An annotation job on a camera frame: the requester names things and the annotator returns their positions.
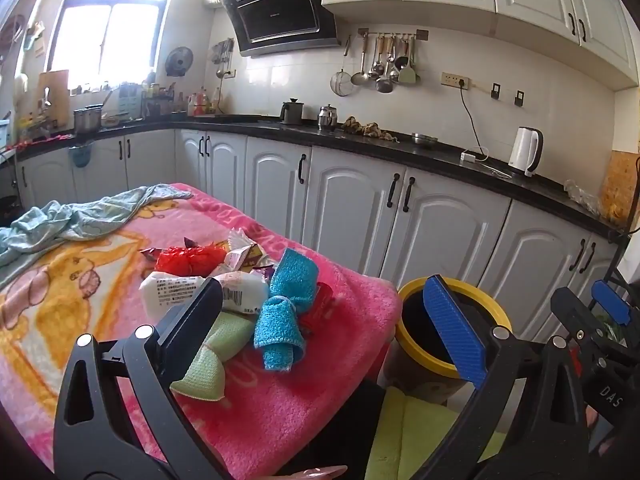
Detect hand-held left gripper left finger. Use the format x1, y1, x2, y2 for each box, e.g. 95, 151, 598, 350
52, 276, 236, 480

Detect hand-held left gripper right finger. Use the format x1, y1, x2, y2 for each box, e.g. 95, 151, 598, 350
415, 274, 593, 480

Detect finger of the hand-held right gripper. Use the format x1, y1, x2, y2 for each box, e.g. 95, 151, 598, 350
550, 287, 606, 343
590, 280, 632, 326

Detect yellow rimmed bin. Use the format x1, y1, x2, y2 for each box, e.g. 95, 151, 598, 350
382, 277, 513, 406

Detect red mesh bundle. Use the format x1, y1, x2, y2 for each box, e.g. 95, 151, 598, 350
155, 245, 226, 278

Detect light green cloth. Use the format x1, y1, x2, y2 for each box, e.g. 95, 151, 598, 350
170, 312, 256, 403

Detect blue terry cloth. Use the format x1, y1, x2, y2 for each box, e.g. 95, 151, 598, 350
254, 248, 321, 373

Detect person's right hand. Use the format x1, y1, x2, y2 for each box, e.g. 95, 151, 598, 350
585, 405, 621, 461

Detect person's left hand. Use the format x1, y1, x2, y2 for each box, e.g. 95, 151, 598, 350
272, 465, 348, 480

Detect white plastic packet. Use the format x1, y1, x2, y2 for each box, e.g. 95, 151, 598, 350
139, 271, 211, 318

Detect pink and white tissue packet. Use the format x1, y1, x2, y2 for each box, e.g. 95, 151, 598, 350
210, 270, 271, 316

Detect snack wrappers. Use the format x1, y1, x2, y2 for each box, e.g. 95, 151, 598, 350
225, 240, 276, 273

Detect lime green cushion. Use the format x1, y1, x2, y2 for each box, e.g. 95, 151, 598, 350
365, 387, 506, 480

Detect clear plastic bag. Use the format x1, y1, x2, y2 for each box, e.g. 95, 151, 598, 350
565, 180, 601, 216

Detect pink printed blanket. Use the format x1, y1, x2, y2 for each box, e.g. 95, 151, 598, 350
0, 182, 403, 480

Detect light blue cloth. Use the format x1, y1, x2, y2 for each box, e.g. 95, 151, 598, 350
0, 185, 193, 268

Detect white lower cabinets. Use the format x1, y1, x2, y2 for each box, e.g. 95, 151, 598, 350
15, 127, 623, 341

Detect white electric kettle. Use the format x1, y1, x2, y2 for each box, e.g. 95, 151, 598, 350
508, 126, 544, 177

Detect group of condiment bottles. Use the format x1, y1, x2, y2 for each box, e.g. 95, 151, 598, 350
142, 80, 223, 118

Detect black kitchen countertop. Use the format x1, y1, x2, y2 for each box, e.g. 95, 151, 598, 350
0, 115, 631, 241

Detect steel cooking pot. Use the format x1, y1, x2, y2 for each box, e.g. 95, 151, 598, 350
74, 105, 103, 135

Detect dark lidded pot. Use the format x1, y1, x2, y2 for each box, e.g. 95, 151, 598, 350
280, 98, 305, 126

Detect brown rag on counter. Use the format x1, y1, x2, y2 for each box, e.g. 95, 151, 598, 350
342, 116, 396, 141

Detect wooden cutting board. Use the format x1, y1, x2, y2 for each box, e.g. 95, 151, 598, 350
37, 70, 71, 128

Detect row of hanging kitchen utensils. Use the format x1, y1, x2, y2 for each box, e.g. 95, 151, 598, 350
330, 27, 430, 97

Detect kitchen window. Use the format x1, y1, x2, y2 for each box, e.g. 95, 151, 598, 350
47, 0, 181, 91

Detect black range hood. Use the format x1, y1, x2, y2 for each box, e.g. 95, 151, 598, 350
220, 0, 341, 58

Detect black power cable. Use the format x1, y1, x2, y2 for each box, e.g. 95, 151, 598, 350
460, 87, 490, 161

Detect small wall fan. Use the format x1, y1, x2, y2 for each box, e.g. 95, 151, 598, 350
165, 46, 195, 78

